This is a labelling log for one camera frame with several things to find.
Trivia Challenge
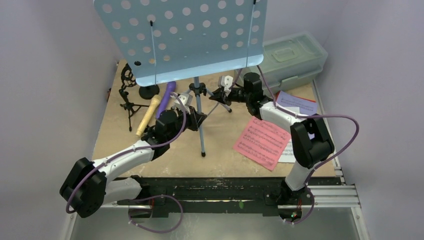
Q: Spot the translucent green storage box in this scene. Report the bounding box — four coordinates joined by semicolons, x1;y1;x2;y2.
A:
259;31;328;97

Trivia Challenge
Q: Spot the red folder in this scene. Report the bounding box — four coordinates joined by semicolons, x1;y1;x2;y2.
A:
297;96;316;103

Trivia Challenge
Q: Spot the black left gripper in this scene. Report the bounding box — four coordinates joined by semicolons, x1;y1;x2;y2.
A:
166;105;205;142

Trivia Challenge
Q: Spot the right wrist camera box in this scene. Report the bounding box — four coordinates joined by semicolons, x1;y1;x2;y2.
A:
218;75;234;95

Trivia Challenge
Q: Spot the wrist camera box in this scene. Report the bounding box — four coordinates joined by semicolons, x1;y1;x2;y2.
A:
218;75;234;95
171;92;193;113

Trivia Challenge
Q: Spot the light blue music stand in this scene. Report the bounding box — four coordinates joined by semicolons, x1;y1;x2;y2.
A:
92;0;269;158

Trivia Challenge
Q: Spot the black round-base microphone stand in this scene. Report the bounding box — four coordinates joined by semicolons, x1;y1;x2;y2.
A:
138;84;160;100

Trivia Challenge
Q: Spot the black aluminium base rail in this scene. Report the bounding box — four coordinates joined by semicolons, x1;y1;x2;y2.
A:
67;177;362;220

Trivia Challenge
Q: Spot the pink sheet music page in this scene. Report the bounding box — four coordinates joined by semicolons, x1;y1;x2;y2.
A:
233;117;291;171

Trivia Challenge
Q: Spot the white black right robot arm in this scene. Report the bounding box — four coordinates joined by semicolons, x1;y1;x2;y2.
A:
210;72;335;204

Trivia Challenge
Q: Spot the black tripod microphone stand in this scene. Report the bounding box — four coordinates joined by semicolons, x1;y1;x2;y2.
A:
118;63;148;132

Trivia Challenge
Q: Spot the purple toy microphone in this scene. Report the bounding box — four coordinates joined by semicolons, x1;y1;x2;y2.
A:
155;81;177;119

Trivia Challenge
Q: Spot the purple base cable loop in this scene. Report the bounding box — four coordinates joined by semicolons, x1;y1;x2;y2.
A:
127;194;184;234

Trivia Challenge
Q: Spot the lavender sheet music page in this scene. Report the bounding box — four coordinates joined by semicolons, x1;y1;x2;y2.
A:
276;91;318;116

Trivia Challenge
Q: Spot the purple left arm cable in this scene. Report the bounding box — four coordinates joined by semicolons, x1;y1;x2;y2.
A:
65;92;188;215

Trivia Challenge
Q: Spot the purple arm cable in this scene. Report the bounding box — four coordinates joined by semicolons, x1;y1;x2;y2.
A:
231;64;361;186
65;92;188;215

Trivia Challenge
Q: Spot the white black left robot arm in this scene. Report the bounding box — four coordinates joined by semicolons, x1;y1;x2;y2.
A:
59;106;207;218

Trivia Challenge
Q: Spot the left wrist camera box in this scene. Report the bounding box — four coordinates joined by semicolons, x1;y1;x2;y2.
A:
171;92;193;113

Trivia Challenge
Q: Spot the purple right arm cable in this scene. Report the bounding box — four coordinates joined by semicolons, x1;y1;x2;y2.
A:
231;64;361;186

